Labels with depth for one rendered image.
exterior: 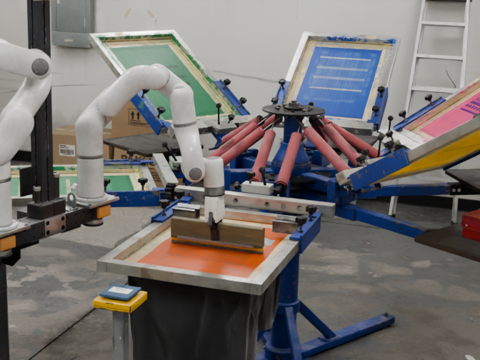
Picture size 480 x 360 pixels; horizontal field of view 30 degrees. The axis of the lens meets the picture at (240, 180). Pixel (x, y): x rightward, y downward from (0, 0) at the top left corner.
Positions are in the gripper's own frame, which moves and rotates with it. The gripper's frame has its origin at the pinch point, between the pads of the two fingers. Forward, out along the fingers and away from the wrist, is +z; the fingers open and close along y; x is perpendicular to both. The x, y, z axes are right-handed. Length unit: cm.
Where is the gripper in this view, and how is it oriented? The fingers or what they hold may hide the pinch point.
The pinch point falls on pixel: (216, 233)
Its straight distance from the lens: 330.7
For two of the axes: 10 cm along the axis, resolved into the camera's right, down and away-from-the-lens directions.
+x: 9.5, 0.3, -3.1
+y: -3.1, 2.4, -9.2
